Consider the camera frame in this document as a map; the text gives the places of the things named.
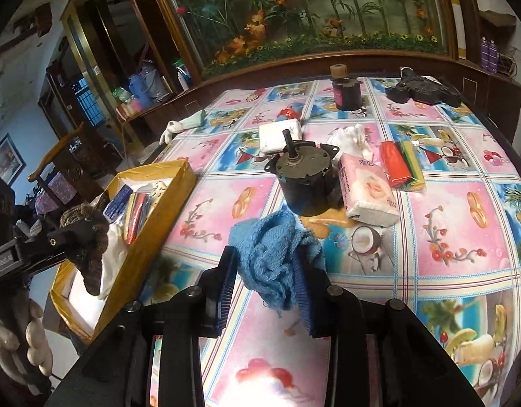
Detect rainbow striped sponge pack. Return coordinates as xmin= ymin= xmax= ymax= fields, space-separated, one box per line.
xmin=380 ymin=141 xmax=425 ymax=192

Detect blue thermos jug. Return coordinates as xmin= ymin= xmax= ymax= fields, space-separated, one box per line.
xmin=129 ymin=74 xmax=153 ymax=109

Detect yellow cardboard box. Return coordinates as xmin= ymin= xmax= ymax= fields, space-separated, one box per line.
xmin=50 ymin=160 xmax=197 ymax=345

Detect brown knitted cloth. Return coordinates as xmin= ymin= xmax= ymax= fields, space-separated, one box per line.
xmin=60 ymin=204 xmax=110 ymax=296

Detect black cylindrical motor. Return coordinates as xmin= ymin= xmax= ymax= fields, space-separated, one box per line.
xmin=264 ymin=130 xmax=342 ymax=217

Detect black tool on table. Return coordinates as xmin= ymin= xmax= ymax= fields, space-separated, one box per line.
xmin=385 ymin=66 xmax=462 ymax=108

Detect purple bottles on shelf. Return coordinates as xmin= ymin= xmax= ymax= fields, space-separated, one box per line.
xmin=480 ymin=37 xmax=499 ymax=74

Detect dark bottle with cork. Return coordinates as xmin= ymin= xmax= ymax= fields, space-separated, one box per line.
xmin=329 ymin=64 xmax=363 ymax=111

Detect blue tissue packet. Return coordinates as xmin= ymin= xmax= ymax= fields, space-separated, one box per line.
xmin=103 ymin=185 xmax=133 ymax=222

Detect blue knitted cloth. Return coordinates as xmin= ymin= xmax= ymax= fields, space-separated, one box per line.
xmin=228 ymin=208 xmax=326 ymax=312

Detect pink rose tissue pack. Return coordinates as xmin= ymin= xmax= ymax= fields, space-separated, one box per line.
xmin=338 ymin=153 xmax=400 ymax=228

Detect white cloth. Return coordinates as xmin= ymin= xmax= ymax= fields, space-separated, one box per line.
xmin=327 ymin=124 xmax=374 ymax=163

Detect flower bamboo wall panel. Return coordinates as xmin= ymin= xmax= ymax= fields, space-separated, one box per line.
xmin=163 ymin=0 xmax=448 ymax=79

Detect white square tissue pack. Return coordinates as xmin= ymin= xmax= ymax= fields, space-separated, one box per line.
xmin=259 ymin=119 xmax=302 ymax=154

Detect wooden chair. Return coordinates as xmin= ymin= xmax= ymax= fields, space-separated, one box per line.
xmin=28 ymin=122 xmax=122 ymax=211

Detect framed wall painting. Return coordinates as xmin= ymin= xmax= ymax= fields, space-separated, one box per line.
xmin=0 ymin=133 xmax=26 ymax=186

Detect red plastic bag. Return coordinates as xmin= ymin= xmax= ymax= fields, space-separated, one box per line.
xmin=276 ymin=108 xmax=301 ymax=121

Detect colourful printed tablecloth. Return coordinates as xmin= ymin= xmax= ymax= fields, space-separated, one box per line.
xmin=141 ymin=77 xmax=521 ymax=406

